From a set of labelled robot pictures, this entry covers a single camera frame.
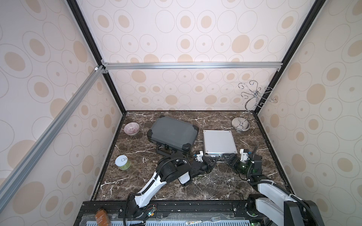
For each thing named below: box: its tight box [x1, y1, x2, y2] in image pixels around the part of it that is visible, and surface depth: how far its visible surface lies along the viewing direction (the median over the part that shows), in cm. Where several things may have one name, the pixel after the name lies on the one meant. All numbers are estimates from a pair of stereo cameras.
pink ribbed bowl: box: [123, 121, 140, 136], surface depth 107 cm
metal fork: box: [185, 216, 222, 226], surface depth 71 cm
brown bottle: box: [95, 208, 112, 226], surface depth 70 cm
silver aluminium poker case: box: [203, 129, 238, 157], surface depth 94 cm
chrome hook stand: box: [231, 80, 278, 133], surface depth 108 cm
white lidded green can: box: [114, 154, 132, 171], surface depth 88 cm
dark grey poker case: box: [146, 114, 199, 153], surface depth 96 cm
